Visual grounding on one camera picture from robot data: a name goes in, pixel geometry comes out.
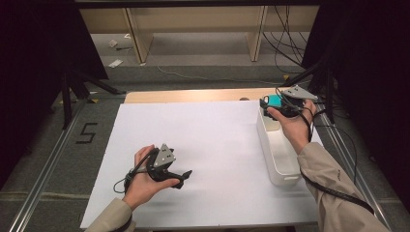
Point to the black tripod stand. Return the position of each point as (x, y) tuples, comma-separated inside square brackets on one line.
[(328, 77), (69, 96)]

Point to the aluminium floor rail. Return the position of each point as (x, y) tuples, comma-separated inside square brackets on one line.
[(48, 174), (351, 167)]

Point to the white paper scrap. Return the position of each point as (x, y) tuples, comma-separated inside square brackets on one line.
[(115, 63), (112, 43)]

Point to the black curtain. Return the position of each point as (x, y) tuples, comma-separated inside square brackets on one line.
[(380, 80), (32, 64)]

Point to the person's right hand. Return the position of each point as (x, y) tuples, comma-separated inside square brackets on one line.
[(295, 129)]

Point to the white plastic bin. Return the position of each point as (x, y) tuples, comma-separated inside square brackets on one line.
[(283, 161)]

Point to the person's left hand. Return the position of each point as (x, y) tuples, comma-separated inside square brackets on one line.
[(141, 187)]

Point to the light wooden table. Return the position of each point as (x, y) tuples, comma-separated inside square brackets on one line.
[(199, 95)]

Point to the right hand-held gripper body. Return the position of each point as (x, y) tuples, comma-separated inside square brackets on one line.
[(296, 93)]

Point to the white foam board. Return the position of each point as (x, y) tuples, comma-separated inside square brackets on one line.
[(206, 135)]

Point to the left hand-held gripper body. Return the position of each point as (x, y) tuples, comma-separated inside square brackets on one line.
[(163, 158)]

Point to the beige wooden desk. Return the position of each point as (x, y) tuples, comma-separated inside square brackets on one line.
[(199, 19)]

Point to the iridescent phone case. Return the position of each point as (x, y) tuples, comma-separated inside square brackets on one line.
[(275, 100)]

